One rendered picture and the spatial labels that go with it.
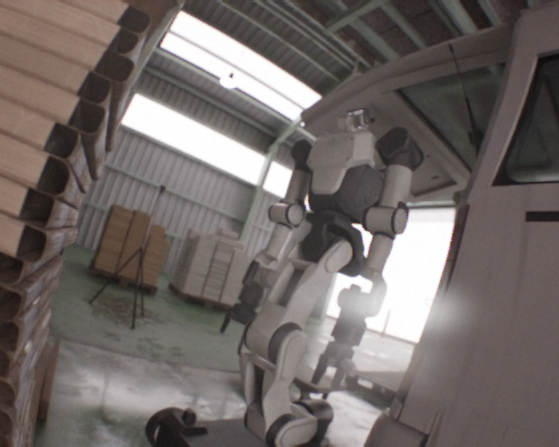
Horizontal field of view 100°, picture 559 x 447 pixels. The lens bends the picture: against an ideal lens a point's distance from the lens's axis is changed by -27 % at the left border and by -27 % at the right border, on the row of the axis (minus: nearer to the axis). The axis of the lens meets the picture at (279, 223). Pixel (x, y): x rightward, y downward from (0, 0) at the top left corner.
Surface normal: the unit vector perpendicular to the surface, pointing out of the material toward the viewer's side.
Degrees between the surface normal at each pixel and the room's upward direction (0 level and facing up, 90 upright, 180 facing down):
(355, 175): 98
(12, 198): 90
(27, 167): 90
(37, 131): 90
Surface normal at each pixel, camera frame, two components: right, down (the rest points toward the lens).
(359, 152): 0.02, -0.26
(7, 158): 0.55, 0.00
